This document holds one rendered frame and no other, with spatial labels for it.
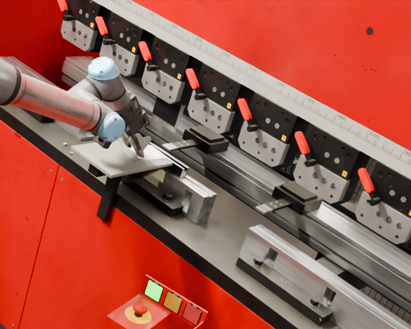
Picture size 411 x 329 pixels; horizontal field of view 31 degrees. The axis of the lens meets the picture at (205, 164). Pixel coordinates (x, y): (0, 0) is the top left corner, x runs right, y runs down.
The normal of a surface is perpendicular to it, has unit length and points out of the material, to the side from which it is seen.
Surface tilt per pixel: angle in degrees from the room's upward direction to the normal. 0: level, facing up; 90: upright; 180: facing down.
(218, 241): 0
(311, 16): 90
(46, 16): 90
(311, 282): 90
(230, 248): 0
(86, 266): 90
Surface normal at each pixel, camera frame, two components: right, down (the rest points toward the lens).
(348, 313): -0.63, 0.14
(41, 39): 0.72, 0.48
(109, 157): 0.29, -0.87
